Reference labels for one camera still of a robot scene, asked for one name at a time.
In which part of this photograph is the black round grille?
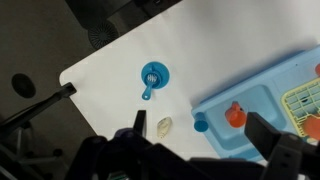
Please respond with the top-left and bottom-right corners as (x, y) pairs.
(87, 20), (120, 50)

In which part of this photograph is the light blue toy sink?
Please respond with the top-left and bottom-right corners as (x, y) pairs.
(191, 44), (320, 163)

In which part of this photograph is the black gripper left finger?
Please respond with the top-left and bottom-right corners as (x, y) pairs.
(133, 109), (148, 138)

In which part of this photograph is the black stand bar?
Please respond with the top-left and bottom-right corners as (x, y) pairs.
(0, 82), (78, 136)

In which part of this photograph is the black office chair base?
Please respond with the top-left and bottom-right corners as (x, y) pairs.
(0, 123), (65, 180)

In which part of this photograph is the small blue tumbler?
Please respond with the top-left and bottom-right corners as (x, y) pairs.
(193, 111), (210, 133)

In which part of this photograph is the yellow dish rack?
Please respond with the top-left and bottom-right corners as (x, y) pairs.
(281, 79), (320, 145)

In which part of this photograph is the orange cup with handle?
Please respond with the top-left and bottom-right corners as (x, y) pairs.
(224, 101), (248, 129)

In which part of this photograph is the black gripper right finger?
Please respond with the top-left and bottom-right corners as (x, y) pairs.
(244, 112), (292, 164)

